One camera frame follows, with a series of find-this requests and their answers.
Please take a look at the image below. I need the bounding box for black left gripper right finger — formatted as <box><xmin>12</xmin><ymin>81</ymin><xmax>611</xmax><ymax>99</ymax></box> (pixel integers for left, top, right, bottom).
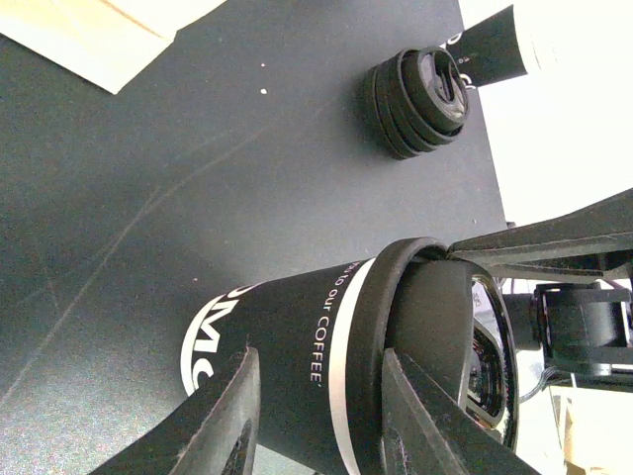
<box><xmin>382</xmin><ymin>348</ymin><xmax>536</xmax><ymax>474</ymax></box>

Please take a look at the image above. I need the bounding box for stack of white paper cups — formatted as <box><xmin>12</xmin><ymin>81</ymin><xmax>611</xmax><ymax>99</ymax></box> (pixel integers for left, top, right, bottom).
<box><xmin>442</xmin><ymin>1</ymin><xmax>558</xmax><ymax>89</ymax></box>

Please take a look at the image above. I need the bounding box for cream paper bag with handles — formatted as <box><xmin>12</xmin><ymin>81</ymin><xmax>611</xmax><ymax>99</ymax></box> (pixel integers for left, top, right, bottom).
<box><xmin>1</xmin><ymin>0</ymin><xmax>224</xmax><ymax>95</ymax></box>

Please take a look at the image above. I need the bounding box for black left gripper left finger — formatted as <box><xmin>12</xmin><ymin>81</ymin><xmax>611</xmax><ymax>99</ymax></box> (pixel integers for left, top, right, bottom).
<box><xmin>88</xmin><ymin>344</ymin><xmax>262</xmax><ymax>475</ymax></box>

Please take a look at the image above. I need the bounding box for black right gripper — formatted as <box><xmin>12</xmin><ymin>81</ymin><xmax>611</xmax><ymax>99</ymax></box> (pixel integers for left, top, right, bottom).
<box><xmin>449</xmin><ymin>189</ymin><xmax>632</xmax><ymax>376</ymax></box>

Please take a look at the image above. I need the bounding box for black takeout paper cup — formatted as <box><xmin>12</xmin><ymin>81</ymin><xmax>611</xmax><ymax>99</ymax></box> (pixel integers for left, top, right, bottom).
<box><xmin>180</xmin><ymin>259</ymin><xmax>386</xmax><ymax>474</ymax></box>

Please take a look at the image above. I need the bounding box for black plastic cup lid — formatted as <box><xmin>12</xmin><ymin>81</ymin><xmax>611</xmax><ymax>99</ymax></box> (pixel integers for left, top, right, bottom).
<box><xmin>369</xmin><ymin>237</ymin><xmax>518</xmax><ymax>474</ymax></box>

